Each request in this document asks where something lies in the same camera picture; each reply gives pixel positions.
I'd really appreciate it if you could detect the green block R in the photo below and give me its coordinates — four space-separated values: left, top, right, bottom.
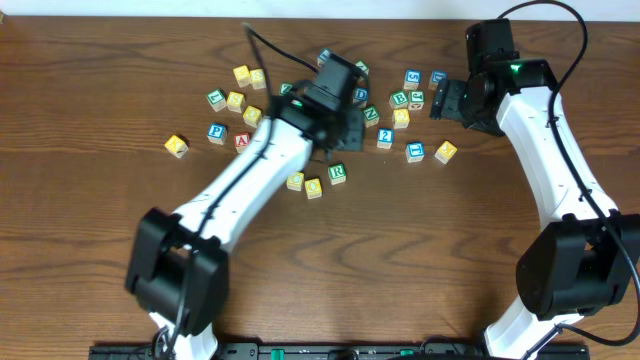
328 163 347 185

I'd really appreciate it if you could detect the yellow block C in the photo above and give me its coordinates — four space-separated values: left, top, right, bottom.
286 172 305 192

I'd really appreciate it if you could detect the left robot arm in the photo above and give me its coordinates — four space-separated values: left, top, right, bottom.
125 54 369 359

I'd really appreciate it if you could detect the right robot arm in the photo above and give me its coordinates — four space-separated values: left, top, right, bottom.
430 17 639 359

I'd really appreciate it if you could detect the blue block right D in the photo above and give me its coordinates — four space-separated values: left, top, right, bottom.
428 70 448 90

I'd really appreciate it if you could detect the blue block d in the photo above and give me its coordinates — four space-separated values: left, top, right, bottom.
353 87 369 109
428 70 448 90

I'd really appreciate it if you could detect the green block N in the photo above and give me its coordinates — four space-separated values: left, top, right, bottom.
363 105 380 128

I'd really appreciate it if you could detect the blue block 2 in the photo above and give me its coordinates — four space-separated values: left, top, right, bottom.
377 128 394 149

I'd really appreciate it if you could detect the blue block 5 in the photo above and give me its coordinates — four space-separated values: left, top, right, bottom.
403 69 422 91

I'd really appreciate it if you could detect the green block B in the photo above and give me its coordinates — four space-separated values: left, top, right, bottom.
389 90 409 110

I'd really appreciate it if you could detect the yellow block right cluster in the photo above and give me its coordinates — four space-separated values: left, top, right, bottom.
392 108 410 129

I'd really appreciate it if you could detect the yellow block cluster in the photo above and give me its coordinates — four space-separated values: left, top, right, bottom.
392 108 410 129
243 105 263 128

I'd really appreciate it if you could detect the blue block T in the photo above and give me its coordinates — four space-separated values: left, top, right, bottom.
405 142 425 163

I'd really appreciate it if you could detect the green block 4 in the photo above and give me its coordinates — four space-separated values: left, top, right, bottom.
355 60 369 75

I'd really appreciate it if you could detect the green block Z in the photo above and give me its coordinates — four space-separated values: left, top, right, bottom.
279 82 293 96

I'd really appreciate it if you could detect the blue block top L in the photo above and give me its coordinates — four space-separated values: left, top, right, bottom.
317 48 331 67

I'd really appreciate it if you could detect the yellow block lower left cluster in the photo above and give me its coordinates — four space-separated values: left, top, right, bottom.
243 105 263 128

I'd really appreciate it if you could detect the red block A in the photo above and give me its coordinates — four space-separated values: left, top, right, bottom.
234 132 251 153

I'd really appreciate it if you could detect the yellow block S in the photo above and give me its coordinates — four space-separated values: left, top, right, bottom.
249 69 267 90

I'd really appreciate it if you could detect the yellow block beside green L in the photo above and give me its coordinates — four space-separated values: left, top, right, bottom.
227 91 246 113

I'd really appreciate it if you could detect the blue block P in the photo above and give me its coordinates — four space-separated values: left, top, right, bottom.
207 123 228 145

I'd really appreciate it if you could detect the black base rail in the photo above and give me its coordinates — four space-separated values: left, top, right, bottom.
88 341 591 360

